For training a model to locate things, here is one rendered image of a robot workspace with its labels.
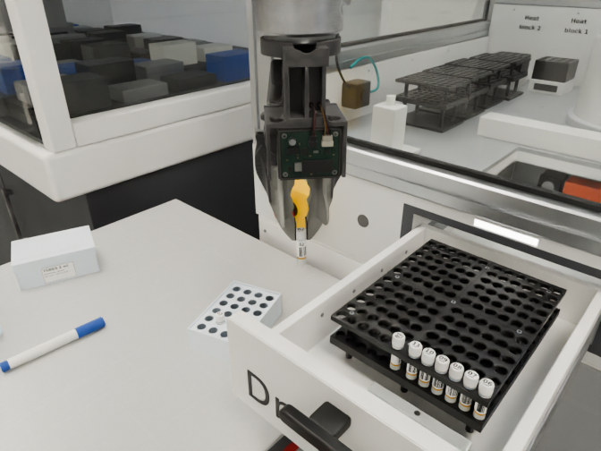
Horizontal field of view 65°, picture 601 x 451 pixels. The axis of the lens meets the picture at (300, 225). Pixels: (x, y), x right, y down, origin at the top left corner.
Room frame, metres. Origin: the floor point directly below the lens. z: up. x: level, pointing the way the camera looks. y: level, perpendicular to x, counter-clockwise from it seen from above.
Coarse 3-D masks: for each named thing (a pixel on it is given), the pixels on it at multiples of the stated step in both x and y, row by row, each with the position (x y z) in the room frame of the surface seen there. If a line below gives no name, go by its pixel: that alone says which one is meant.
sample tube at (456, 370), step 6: (450, 366) 0.32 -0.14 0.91; (456, 366) 0.32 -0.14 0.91; (462, 366) 0.32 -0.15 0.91; (450, 372) 0.32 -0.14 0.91; (456, 372) 0.31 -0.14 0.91; (462, 372) 0.31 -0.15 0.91; (450, 378) 0.32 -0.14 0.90; (456, 378) 0.31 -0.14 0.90; (450, 390) 0.31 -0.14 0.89; (444, 396) 0.32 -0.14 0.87; (450, 396) 0.31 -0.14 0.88; (456, 396) 0.31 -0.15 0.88; (450, 402) 0.31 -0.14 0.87
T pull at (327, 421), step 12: (288, 408) 0.27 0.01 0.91; (324, 408) 0.27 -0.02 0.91; (336, 408) 0.27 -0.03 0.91; (288, 420) 0.26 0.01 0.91; (300, 420) 0.26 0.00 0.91; (312, 420) 0.26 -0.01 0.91; (324, 420) 0.26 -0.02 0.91; (336, 420) 0.26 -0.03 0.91; (348, 420) 0.26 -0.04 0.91; (300, 432) 0.25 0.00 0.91; (312, 432) 0.25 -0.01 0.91; (324, 432) 0.25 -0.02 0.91; (336, 432) 0.25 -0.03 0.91; (312, 444) 0.25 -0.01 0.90; (324, 444) 0.24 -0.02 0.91; (336, 444) 0.24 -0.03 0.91
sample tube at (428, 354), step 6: (426, 348) 0.34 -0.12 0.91; (426, 354) 0.33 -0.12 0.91; (432, 354) 0.33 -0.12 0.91; (426, 360) 0.33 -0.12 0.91; (432, 360) 0.33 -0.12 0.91; (420, 372) 0.34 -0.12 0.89; (420, 378) 0.33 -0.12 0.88; (426, 378) 0.33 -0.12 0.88; (420, 384) 0.33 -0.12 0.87; (426, 384) 0.33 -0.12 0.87
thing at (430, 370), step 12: (336, 312) 0.41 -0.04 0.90; (348, 312) 0.41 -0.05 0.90; (348, 324) 0.39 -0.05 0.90; (360, 324) 0.39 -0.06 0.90; (372, 324) 0.39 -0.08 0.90; (372, 336) 0.37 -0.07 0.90; (384, 336) 0.37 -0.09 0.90; (384, 348) 0.36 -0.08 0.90; (408, 348) 0.35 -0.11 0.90; (408, 360) 0.34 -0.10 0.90; (420, 360) 0.34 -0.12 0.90; (432, 372) 0.32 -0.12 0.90; (456, 384) 0.31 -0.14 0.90; (468, 396) 0.30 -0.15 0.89; (480, 396) 0.29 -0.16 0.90; (492, 396) 0.29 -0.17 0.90
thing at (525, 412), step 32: (384, 256) 0.53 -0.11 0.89; (480, 256) 0.55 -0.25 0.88; (512, 256) 0.53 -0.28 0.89; (352, 288) 0.48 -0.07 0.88; (544, 288) 0.50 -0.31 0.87; (576, 288) 0.47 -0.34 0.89; (288, 320) 0.40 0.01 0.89; (320, 320) 0.43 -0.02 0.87; (576, 320) 0.47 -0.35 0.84; (320, 352) 0.42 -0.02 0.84; (544, 352) 0.42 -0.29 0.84; (576, 352) 0.36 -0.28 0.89; (384, 384) 0.37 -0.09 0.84; (512, 384) 0.37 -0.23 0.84; (544, 384) 0.31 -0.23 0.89; (448, 416) 0.33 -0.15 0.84; (512, 416) 0.33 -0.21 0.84; (544, 416) 0.29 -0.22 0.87; (480, 448) 0.29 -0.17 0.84; (512, 448) 0.25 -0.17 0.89
